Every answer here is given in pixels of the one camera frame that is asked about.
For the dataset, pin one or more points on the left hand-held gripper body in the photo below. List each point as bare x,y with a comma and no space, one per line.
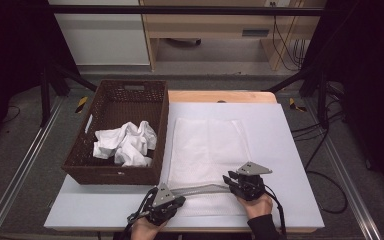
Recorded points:
161,200

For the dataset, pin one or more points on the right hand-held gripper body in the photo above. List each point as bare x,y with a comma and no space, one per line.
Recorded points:
250,185

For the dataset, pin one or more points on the white shirt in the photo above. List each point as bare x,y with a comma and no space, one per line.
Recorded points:
126,141

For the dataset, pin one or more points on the brown woven basket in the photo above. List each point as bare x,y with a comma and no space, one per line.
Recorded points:
123,106

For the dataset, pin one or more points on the person's right hand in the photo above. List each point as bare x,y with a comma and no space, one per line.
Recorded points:
256,206

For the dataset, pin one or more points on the person's left hand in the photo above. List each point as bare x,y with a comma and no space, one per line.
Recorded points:
145,230

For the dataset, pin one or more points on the white quilted table cover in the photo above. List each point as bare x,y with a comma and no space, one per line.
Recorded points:
280,150

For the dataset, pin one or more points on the yellow black tape strip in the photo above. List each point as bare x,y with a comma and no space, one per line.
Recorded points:
81,104
295,105

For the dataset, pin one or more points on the black metal stand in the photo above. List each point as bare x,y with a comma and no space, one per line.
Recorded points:
46,93
320,93

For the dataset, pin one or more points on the beige wooden desk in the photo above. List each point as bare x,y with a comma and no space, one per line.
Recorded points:
213,26

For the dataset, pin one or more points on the white cabinet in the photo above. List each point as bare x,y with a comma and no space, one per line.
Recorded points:
103,40

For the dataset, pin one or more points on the black curtain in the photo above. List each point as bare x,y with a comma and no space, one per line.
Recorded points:
366,50
10,50

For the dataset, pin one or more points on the aluminium floor rail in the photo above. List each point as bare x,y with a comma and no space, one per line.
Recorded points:
16,170
350,186

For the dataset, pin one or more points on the black horizontal frame bar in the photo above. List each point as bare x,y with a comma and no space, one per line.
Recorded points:
180,10

